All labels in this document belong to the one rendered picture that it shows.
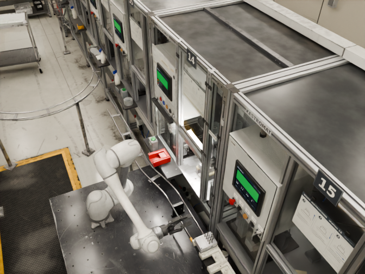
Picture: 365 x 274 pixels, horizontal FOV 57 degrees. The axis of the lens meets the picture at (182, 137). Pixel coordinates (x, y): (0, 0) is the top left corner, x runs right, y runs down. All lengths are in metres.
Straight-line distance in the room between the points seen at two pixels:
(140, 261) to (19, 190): 2.06
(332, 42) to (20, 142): 3.90
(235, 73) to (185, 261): 1.41
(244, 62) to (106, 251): 1.68
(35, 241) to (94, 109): 2.19
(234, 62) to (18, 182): 3.05
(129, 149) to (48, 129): 2.85
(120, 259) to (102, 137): 2.30
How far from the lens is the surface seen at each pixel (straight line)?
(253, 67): 2.01
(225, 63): 2.02
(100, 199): 2.66
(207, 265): 2.43
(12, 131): 5.12
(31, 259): 3.65
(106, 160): 2.17
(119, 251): 2.69
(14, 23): 5.94
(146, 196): 2.96
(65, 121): 5.03
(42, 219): 3.89
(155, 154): 2.91
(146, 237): 2.11
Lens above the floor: 2.98
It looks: 41 degrees down
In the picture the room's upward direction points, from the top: 1 degrees clockwise
